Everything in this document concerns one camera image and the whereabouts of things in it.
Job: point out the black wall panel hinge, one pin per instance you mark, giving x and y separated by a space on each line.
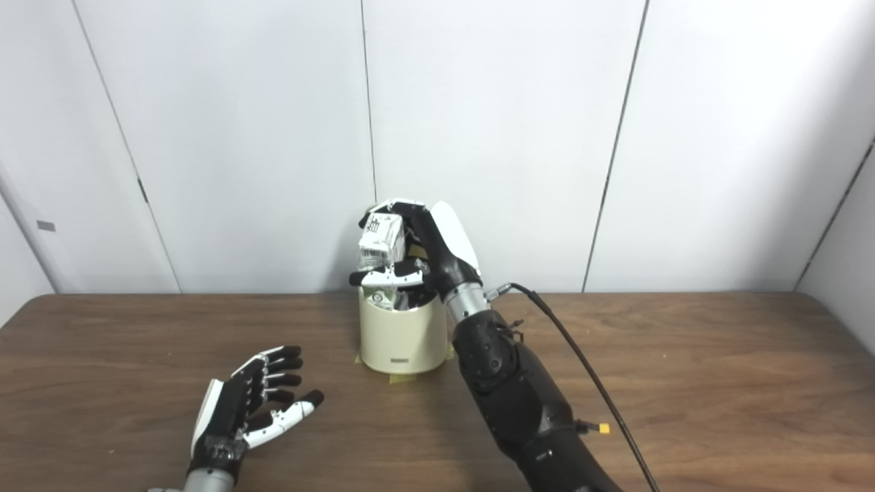
142 191

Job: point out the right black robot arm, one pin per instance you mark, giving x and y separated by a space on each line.
519 396

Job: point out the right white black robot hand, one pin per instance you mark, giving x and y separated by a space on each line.
444 249

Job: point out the white green milk carton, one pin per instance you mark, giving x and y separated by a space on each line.
379 239

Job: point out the small grey wall label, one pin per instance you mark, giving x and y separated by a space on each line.
46 225

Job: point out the cream-colored plastic bin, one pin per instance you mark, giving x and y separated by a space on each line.
403 335

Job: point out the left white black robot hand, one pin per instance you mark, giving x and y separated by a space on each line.
229 410

